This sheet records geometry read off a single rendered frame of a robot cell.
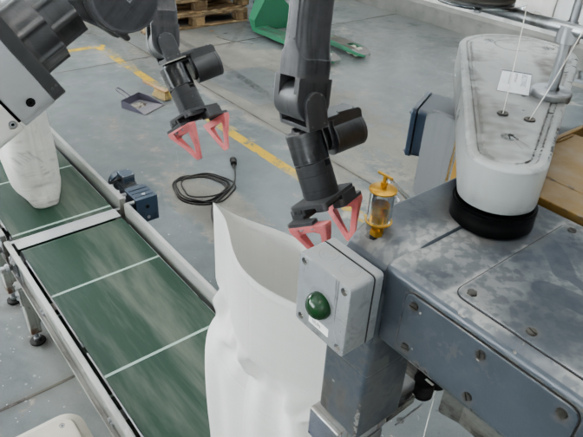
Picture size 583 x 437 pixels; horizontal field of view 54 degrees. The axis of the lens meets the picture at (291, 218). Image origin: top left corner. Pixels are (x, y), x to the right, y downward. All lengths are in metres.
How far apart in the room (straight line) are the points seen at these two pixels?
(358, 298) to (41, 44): 0.42
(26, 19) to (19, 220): 1.85
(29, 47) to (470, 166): 0.47
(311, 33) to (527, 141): 0.34
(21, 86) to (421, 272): 0.46
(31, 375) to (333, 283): 1.91
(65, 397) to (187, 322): 0.59
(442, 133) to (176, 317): 1.18
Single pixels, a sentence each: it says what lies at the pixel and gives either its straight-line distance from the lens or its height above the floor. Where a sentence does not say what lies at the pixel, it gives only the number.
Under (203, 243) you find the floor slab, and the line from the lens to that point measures 2.86.
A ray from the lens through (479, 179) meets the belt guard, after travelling 0.61.
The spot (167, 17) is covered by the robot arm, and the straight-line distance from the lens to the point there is 1.26.
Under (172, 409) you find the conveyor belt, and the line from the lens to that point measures 1.66.
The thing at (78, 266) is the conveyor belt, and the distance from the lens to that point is 2.18.
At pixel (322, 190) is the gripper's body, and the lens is 0.88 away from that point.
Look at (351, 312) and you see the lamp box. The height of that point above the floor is 1.30.
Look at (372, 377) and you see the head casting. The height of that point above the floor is 1.17.
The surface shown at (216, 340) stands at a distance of 1.24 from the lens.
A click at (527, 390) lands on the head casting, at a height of 1.31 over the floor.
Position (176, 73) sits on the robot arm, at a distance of 1.26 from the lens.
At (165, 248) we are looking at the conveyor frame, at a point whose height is 0.41.
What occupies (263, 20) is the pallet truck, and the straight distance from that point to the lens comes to 6.17.
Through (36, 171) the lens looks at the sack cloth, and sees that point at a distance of 2.49.
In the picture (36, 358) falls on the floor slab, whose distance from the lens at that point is 2.43.
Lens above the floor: 1.67
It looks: 33 degrees down
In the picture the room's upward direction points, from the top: 3 degrees clockwise
